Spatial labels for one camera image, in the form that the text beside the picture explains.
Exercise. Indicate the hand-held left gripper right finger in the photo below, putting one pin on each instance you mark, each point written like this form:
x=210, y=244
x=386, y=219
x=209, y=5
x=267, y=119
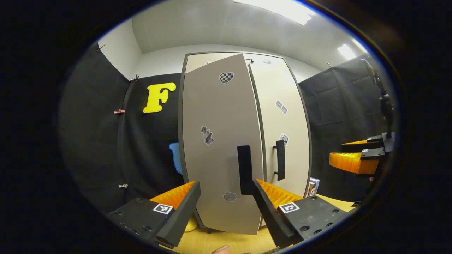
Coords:
x=268, y=215

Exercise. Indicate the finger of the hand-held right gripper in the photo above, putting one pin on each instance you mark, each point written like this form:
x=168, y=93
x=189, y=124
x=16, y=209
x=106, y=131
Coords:
x=348, y=162
x=356, y=146

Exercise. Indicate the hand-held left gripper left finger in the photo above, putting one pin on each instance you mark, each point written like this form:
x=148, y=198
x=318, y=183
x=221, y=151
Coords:
x=182, y=215

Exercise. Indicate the cabinet door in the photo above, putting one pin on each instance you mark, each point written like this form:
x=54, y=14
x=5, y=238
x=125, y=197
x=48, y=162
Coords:
x=219, y=158
x=293, y=123

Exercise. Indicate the grey and white cabinet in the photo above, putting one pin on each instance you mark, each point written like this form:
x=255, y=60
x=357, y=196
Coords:
x=180, y=123

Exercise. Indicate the small printed box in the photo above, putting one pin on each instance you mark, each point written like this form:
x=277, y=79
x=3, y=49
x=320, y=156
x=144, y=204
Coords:
x=313, y=187

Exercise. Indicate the black backdrop cloth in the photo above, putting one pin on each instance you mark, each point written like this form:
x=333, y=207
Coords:
x=99, y=141
x=339, y=106

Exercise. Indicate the small ceiling light panel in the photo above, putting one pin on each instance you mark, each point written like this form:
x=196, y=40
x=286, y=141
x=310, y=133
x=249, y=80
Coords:
x=346, y=52
x=360, y=46

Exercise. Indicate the black cloth clip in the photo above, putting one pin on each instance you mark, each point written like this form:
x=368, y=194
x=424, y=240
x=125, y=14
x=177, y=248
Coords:
x=134, y=79

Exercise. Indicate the large ceiling light panel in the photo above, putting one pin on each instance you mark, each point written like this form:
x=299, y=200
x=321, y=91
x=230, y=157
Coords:
x=279, y=10

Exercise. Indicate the dark cloth clip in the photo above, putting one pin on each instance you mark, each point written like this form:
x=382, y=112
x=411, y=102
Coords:
x=101, y=47

